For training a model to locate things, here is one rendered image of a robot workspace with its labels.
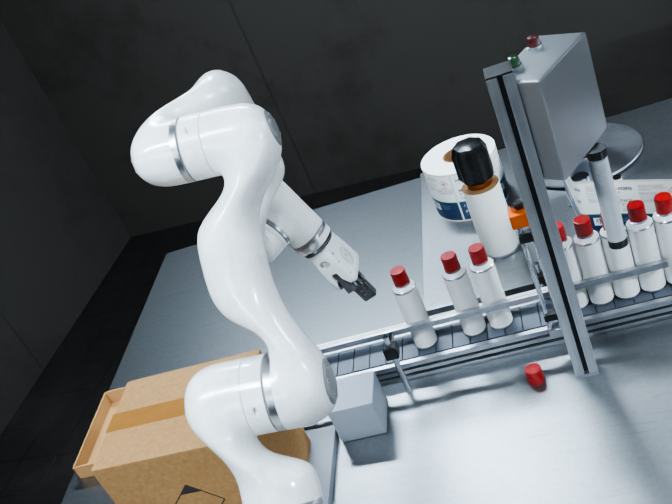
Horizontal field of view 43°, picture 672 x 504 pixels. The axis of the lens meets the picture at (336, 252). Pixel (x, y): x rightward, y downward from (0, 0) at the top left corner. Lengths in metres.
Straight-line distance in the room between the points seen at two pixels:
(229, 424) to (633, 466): 0.72
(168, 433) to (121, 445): 0.10
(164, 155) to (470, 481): 0.83
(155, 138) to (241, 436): 0.46
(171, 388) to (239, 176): 0.60
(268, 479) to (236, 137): 0.50
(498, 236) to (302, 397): 0.90
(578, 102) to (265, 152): 0.56
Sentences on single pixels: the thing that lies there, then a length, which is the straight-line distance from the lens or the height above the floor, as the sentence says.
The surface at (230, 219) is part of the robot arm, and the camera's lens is 1.26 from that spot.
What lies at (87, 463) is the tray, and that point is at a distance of 2.20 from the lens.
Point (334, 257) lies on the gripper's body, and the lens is 1.73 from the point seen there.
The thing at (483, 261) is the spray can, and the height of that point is 1.06.
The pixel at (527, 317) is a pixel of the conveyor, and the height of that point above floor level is 0.88.
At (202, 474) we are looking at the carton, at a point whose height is 1.06.
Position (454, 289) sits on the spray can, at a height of 1.01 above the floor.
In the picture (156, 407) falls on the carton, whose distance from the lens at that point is 1.69.
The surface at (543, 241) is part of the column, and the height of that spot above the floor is 1.17.
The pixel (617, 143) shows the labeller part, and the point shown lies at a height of 0.89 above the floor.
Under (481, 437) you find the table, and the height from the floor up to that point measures 0.83.
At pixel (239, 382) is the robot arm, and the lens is 1.28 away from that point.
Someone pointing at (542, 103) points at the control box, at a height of 1.44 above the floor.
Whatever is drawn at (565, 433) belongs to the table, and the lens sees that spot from 1.68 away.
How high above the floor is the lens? 2.04
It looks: 30 degrees down
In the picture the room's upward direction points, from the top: 24 degrees counter-clockwise
